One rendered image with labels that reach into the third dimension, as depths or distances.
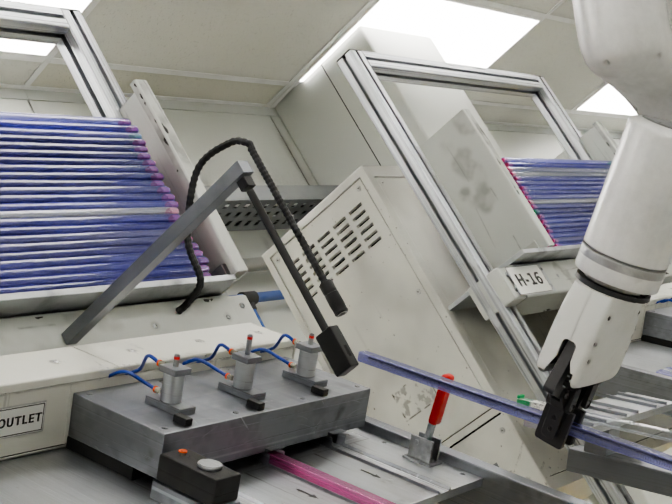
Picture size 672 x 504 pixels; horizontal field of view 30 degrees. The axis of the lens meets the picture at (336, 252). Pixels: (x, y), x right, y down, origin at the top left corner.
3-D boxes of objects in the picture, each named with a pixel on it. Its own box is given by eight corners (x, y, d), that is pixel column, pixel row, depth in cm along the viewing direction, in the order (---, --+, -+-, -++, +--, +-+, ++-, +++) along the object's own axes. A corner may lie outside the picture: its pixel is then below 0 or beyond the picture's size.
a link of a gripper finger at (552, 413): (559, 375, 125) (536, 434, 127) (544, 379, 123) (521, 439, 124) (586, 390, 123) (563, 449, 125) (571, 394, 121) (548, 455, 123)
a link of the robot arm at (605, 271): (608, 236, 127) (598, 263, 128) (568, 239, 120) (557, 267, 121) (682, 269, 122) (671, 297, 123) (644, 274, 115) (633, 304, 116)
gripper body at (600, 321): (606, 256, 128) (569, 355, 131) (560, 261, 120) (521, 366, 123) (672, 286, 124) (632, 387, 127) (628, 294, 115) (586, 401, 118)
